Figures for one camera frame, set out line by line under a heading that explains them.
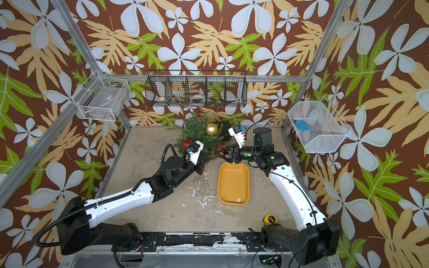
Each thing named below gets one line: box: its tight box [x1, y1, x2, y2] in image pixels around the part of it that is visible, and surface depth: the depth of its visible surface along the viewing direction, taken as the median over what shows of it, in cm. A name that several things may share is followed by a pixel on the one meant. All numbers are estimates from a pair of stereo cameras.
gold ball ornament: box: [205, 122, 218, 136], surface depth 75 cm
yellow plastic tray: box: [217, 161, 250, 206], surface depth 93 cm
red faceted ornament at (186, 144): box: [182, 139, 193, 152], surface depth 73 cm
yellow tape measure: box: [263, 213, 279, 226], surface depth 80 cm
